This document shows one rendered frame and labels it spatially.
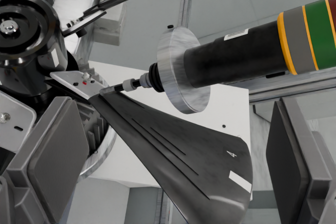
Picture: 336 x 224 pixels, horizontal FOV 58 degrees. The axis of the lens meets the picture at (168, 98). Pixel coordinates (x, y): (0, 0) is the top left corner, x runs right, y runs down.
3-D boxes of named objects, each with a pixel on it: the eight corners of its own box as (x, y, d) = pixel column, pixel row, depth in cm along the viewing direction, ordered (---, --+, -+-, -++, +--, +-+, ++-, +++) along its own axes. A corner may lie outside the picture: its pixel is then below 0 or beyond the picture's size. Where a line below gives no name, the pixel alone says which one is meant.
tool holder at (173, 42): (197, 35, 30) (305, 1, 25) (212, 106, 29) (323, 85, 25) (147, 24, 22) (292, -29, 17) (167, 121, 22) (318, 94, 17)
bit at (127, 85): (104, 86, 29) (148, 74, 27) (106, 97, 29) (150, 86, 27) (96, 87, 28) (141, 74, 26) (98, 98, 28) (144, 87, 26)
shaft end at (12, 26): (3, 19, 37) (2, 16, 37) (21, 22, 37) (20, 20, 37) (-4, 32, 36) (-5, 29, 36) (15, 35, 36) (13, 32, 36)
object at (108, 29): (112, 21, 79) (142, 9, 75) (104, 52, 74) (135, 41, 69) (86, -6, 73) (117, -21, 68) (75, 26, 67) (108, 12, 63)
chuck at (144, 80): (145, 74, 27) (168, 67, 26) (148, 88, 27) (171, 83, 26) (136, 74, 26) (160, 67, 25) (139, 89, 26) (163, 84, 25)
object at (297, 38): (287, 16, 22) (305, 11, 22) (300, 74, 22) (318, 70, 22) (278, 6, 19) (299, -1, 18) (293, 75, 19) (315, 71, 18)
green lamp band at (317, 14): (306, 10, 22) (325, 5, 21) (319, 70, 22) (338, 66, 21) (301, -1, 18) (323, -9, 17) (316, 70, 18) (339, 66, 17)
